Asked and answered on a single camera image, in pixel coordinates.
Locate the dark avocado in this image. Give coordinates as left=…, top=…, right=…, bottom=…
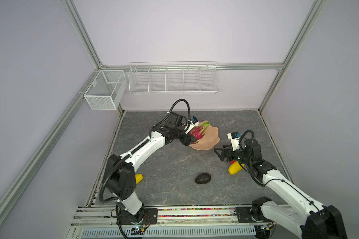
left=194, top=173, right=211, bottom=184

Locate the yellow mango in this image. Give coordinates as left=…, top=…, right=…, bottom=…
left=135, top=174, right=143, bottom=184
left=228, top=161, right=245, bottom=175

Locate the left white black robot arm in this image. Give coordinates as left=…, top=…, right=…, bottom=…
left=97, top=112, right=199, bottom=223

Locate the beige scalloped fruit bowl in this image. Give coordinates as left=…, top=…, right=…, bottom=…
left=190, top=121, right=220, bottom=150

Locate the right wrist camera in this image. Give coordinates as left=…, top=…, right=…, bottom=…
left=227, top=131, right=241, bottom=151

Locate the wide white wire basket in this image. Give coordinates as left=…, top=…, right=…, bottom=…
left=128, top=61, right=219, bottom=94

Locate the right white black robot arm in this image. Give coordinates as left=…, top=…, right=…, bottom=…
left=214, top=145, right=348, bottom=239

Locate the white vent grille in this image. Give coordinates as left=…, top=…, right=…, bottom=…
left=79, top=225, right=256, bottom=239

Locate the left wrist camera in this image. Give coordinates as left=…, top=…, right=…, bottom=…
left=188, top=117, right=198, bottom=127

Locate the aluminium front rail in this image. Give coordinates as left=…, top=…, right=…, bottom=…
left=70, top=204, right=324, bottom=229

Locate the pink dragon fruit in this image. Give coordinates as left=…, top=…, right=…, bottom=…
left=189, top=121, right=210, bottom=144

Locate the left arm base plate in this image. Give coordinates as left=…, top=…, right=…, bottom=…
left=116, top=208, right=158, bottom=225

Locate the small white mesh basket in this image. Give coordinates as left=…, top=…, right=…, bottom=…
left=84, top=70, right=127, bottom=110

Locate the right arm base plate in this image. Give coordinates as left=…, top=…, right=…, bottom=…
left=234, top=206, right=274, bottom=223

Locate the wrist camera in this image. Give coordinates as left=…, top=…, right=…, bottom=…
left=227, top=131, right=241, bottom=151
left=188, top=117, right=198, bottom=127

